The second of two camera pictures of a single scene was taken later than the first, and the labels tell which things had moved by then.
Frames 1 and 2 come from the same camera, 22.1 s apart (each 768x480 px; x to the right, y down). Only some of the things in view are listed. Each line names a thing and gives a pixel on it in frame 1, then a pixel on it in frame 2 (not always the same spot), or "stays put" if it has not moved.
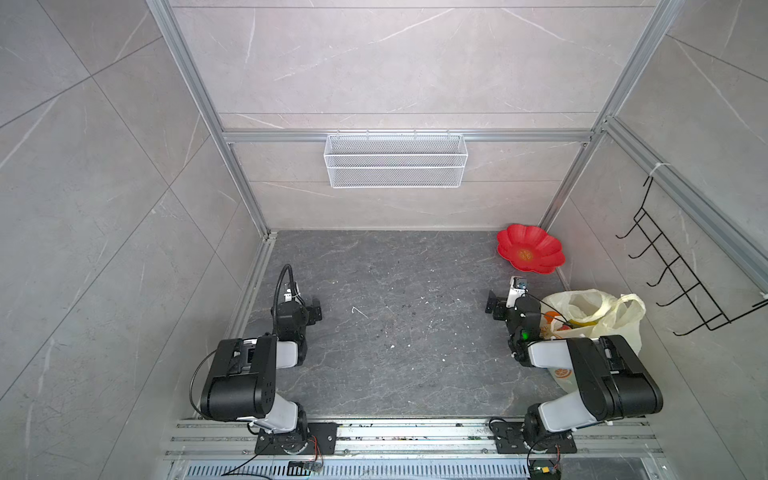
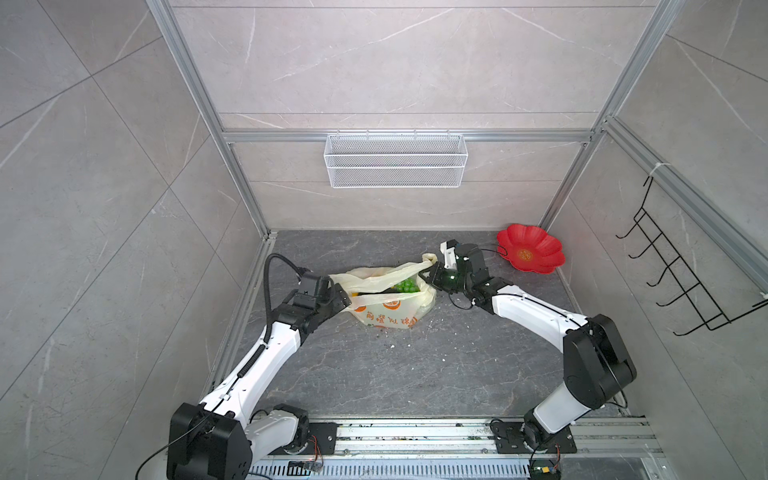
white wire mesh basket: x=395 y=161 stays put
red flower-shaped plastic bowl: x=530 y=249 stays put
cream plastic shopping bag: x=588 y=313 → x=388 y=310
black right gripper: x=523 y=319 → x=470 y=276
